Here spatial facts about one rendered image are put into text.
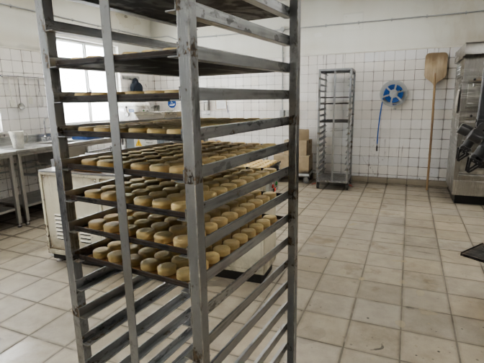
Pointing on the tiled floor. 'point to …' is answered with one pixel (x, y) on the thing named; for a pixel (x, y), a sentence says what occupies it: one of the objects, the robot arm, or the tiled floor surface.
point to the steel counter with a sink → (42, 142)
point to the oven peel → (437, 62)
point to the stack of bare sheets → (474, 253)
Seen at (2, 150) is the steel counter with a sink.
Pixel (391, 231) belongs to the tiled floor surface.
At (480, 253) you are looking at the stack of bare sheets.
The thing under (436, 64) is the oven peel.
